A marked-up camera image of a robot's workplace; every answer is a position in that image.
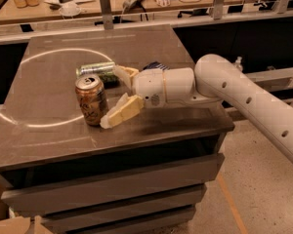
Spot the dark blue snack packet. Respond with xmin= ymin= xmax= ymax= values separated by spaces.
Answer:
xmin=143 ymin=61 xmax=169 ymax=70

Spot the green soda can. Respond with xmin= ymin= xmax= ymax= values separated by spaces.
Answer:
xmin=76 ymin=61 xmax=118 ymax=84

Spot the left metal post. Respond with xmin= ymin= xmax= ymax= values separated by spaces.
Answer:
xmin=100 ymin=0 xmax=113 ymax=29

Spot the right metal post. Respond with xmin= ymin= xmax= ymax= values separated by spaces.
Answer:
xmin=212 ymin=0 xmax=225 ymax=20

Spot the orange soda can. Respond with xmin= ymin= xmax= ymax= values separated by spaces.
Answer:
xmin=75 ymin=74 xmax=108 ymax=126

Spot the metal post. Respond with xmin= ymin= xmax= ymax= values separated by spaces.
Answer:
xmin=100 ymin=0 xmax=113 ymax=29
xmin=212 ymin=0 xmax=225 ymax=20

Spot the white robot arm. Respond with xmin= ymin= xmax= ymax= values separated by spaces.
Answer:
xmin=100 ymin=54 xmax=293 ymax=164

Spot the white bowl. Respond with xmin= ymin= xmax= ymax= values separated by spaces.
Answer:
xmin=59 ymin=3 xmax=81 ymax=17

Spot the grey drawer cabinet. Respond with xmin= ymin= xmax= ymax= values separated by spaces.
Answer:
xmin=0 ymin=25 xmax=233 ymax=234

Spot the cardboard box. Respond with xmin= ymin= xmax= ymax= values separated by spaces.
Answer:
xmin=0 ymin=216 xmax=53 ymax=234

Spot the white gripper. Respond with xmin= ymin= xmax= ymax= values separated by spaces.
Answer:
xmin=100 ymin=65 xmax=166 ymax=129

